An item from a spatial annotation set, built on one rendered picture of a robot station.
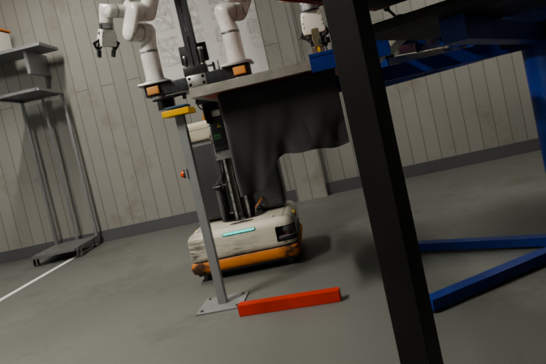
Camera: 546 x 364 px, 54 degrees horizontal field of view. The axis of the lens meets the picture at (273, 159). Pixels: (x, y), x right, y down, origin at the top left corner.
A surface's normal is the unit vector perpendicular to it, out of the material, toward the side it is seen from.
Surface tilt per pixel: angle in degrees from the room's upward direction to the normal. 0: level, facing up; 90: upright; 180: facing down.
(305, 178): 90
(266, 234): 90
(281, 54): 90
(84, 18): 90
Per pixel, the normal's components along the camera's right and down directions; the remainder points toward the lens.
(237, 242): -0.07, 0.07
